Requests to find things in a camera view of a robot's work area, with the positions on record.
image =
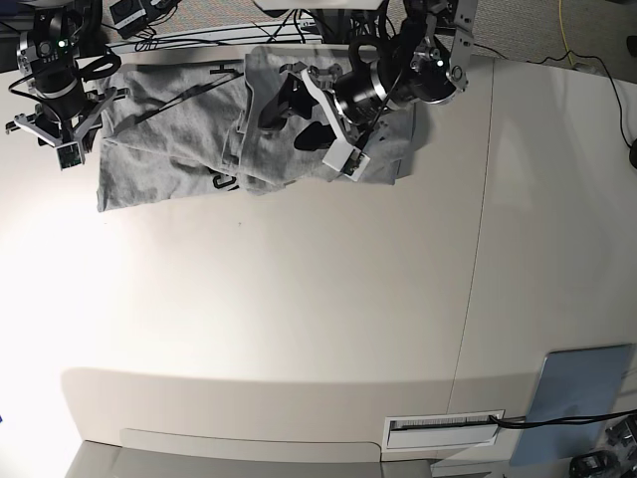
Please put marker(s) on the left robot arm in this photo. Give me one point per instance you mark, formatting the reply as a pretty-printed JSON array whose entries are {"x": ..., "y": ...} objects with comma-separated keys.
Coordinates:
[{"x": 427, "y": 61}]

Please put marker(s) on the grey T-shirt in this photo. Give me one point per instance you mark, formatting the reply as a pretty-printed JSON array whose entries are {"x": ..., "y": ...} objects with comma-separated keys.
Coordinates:
[{"x": 187, "y": 130}]

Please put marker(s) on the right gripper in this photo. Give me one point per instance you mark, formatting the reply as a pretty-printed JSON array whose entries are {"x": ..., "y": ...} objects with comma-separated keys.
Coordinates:
[{"x": 87, "y": 108}]

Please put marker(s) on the black device bottom right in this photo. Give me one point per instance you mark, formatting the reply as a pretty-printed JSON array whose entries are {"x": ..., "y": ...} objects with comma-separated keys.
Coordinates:
[{"x": 600, "y": 463}]

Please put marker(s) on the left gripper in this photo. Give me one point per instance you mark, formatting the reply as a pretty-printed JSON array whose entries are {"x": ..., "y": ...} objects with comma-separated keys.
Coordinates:
[{"x": 351, "y": 102}]

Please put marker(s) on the black box device top left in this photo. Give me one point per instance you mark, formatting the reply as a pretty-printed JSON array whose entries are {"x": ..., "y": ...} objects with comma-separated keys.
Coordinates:
[{"x": 128, "y": 16}]

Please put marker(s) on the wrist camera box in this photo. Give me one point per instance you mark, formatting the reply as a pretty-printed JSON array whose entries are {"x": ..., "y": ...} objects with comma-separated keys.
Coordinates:
[
  {"x": 346, "y": 159},
  {"x": 70, "y": 154}
]

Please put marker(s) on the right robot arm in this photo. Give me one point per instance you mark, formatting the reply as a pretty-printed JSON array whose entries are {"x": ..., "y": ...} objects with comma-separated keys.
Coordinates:
[{"x": 47, "y": 57}]

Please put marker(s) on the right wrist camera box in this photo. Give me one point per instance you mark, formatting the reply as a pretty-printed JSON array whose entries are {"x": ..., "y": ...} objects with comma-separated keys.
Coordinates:
[{"x": 70, "y": 154}]

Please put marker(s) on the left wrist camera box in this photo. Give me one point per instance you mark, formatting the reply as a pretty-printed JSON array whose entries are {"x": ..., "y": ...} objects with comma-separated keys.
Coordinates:
[{"x": 346, "y": 159}]

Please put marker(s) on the blue-grey flat panel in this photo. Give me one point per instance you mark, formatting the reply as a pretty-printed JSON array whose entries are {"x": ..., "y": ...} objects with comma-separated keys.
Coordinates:
[{"x": 571, "y": 383}]

